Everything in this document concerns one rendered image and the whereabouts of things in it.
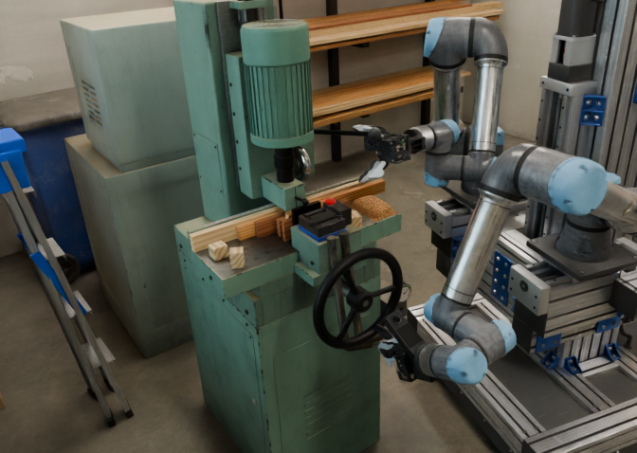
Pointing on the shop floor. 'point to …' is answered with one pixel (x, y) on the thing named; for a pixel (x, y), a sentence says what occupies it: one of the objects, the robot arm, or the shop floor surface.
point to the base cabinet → (284, 375)
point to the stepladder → (54, 279)
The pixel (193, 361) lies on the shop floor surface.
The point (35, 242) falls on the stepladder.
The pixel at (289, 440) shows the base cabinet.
